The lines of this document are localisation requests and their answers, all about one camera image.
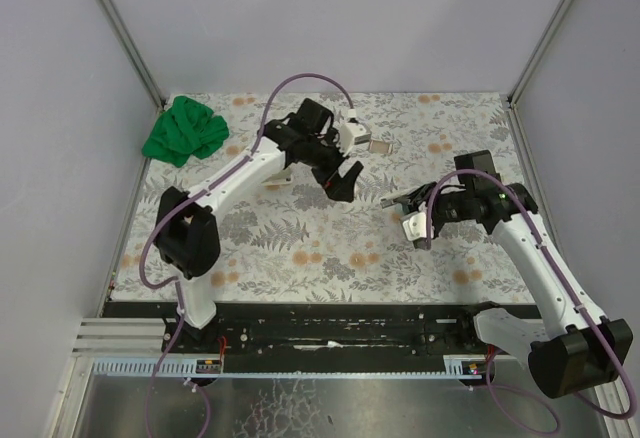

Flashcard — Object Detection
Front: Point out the light blue stapler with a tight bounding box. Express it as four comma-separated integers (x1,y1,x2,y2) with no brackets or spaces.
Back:
380,197,407,208

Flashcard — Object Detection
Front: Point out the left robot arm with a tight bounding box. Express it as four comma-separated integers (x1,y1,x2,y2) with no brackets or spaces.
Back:
154,98,371,329

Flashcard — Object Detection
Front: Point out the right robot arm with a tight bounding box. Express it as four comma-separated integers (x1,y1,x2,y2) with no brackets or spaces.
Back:
381,150,633,398

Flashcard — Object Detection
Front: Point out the olive green stapler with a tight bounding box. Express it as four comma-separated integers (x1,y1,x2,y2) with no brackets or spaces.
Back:
262,169,293,187

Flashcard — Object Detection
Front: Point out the loose staple strip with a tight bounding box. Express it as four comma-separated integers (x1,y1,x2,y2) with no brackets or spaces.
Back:
368,140,393,155

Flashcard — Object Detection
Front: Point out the floral table mat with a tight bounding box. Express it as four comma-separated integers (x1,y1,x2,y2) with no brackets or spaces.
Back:
107,91,539,305

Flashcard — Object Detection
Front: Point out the green cloth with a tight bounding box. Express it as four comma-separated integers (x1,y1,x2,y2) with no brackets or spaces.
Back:
141,95,230,168

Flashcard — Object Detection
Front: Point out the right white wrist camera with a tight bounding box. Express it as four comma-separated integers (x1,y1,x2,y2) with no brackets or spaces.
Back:
401,211,427,250

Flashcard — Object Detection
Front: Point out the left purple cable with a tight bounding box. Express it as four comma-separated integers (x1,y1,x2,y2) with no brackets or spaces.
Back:
138,73,359,438

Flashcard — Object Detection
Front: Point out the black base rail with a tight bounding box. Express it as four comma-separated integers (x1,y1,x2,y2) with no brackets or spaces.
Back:
103,302,498,380

